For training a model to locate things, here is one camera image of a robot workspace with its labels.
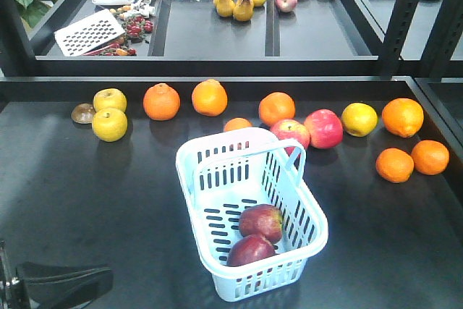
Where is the white perforated grater board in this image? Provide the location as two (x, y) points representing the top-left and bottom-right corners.
(54, 9), (124, 56)

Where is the yellow orange round fruit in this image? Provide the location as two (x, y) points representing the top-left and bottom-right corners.
(341, 102), (378, 137)

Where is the yellow pear-apple back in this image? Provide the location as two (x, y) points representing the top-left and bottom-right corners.
(93, 88), (127, 112)

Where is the orange behind red apples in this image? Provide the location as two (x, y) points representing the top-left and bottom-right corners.
(258, 92), (296, 127)

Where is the small orange inner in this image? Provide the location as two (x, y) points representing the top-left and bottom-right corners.
(375, 148), (415, 183)

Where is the large orange far right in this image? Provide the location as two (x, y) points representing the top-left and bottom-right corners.
(381, 98), (424, 138)

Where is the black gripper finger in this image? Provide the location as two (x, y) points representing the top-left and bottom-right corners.
(17, 262), (114, 305)

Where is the black wooden fruit display stand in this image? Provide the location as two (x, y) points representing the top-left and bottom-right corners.
(1, 77), (462, 308)

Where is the orange at back rail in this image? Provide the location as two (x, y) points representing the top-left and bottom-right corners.
(191, 79), (228, 117)

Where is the small orange near edge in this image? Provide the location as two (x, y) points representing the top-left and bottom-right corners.
(411, 140), (449, 175)

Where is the yellow pear-apple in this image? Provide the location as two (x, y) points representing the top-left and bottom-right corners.
(91, 108), (128, 142)
(93, 88), (127, 112)

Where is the small mandarin orange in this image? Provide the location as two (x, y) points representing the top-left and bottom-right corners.
(224, 117), (253, 132)

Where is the red apple front corner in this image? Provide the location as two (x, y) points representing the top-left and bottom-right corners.
(226, 234), (276, 267)

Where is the yellow pear-apple front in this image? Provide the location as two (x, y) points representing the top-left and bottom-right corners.
(91, 108), (128, 142)

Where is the red apple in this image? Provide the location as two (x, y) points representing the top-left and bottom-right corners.
(270, 119), (310, 150)
(238, 204), (283, 244)
(303, 109), (344, 149)

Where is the bumpy top orange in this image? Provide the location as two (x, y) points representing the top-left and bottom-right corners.
(143, 82), (181, 121)

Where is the brown mushroom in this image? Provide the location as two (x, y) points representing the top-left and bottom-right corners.
(71, 103), (96, 124)

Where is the light blue plastic basket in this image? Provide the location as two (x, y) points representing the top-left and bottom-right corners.
(176, 127), (328, 302)

